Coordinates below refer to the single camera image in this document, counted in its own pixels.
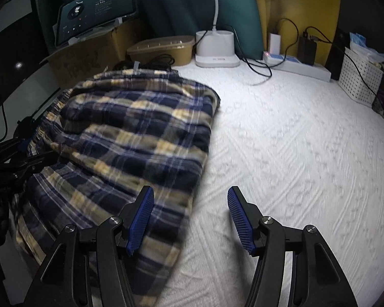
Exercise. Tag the blue plaid shirt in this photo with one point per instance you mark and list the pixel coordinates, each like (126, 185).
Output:
(131, 140)

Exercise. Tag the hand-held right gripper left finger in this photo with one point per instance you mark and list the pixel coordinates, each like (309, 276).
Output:
(140, 222)

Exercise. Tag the brown cardboard box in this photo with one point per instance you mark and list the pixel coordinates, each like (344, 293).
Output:
(89, 60)

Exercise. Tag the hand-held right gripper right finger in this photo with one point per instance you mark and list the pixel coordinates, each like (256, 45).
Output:
(241, 222)

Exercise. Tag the white tablet stand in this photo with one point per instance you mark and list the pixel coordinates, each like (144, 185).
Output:
(96, 35)

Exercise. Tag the blue plastic bag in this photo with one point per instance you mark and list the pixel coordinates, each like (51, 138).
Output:
(366, 48)

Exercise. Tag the black upright panel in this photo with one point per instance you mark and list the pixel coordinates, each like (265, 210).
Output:
(335, 54)

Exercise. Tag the black power adapter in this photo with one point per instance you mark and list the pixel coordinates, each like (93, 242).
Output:
(307, 51)

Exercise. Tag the white charger plug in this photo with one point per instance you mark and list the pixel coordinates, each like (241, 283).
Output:
(275, 44)

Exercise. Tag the brown food container with lid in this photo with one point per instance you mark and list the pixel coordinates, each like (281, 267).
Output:
(163, 49)

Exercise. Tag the tablet with dark screen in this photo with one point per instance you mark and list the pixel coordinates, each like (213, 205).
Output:
(96, 9)

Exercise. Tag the yellow curtain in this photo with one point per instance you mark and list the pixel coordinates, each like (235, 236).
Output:
(300, 0)

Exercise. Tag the white power strip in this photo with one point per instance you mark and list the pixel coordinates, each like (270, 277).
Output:
(297, 67)

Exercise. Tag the white perforated plastic basket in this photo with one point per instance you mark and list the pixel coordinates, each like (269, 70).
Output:
(360, 76)

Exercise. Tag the green curtain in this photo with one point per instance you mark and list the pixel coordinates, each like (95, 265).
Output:
(179, 6)

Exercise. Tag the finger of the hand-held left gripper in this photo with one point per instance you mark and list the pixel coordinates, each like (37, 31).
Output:
(40, 161)
(6, 148)

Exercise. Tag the white desk lamp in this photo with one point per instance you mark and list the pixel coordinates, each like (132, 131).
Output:
(216, 49)

